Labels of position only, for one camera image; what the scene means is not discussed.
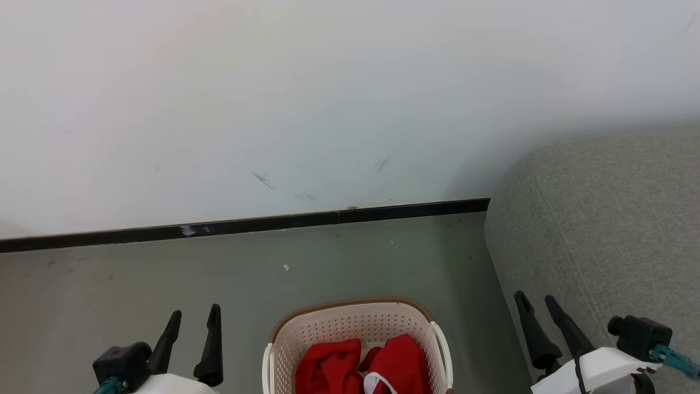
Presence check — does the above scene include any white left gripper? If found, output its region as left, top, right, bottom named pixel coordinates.
left=129, top=304, right=224, bottom=394

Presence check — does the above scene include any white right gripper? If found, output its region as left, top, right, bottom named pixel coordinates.
left=515, top=291, right=663, bottom=394

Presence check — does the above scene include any red cloth garment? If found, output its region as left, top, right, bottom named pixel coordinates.
left=295, top=338, right=365, bottom=394
left=358, top=334, right=433, bottom=394

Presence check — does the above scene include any grey fabric sofa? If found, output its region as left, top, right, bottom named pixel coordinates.
left=484, top=127, right=700, bottom=394

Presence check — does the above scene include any black baseboard strip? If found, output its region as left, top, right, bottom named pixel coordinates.
left=0, top=198, right=491, bottom=254

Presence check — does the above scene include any cream perforated laundry basket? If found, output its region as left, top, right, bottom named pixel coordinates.
left=262, top=297, right=454, bottom=394

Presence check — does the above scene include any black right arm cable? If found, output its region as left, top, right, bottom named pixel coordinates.
left=573, top=353, right=590, bottom=394

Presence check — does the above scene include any teal left camera plug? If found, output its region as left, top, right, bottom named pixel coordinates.
left=93, top=376, right=130, bottom=394

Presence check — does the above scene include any teal camera plug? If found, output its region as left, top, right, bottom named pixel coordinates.
left=650, top=344, right=700, bottom=381
left=93, top=376, right=130, bottom=394

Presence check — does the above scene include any teal right camera plug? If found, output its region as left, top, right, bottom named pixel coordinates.
left=650, top=344, right=700, bottom=381

